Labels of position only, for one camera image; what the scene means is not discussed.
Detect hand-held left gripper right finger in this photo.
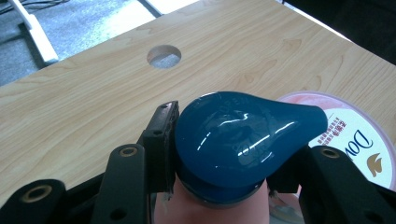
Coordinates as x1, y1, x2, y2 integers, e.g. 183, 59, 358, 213
265, 144, 313, 194

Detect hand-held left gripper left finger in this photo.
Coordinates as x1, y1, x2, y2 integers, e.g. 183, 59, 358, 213
141, 100, 181, 194

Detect pink bottle with blue cap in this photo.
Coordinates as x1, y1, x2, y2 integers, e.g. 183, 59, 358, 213
153, 91, 330, 224

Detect pink jar with white label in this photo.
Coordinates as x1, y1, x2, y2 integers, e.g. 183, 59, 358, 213
269, 91, 396, 218

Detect white desk frame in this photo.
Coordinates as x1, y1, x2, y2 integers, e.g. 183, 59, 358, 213
7, 0, 163, 66

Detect black cables under desk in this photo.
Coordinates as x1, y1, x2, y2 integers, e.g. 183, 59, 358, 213
0, 0, 69, 15

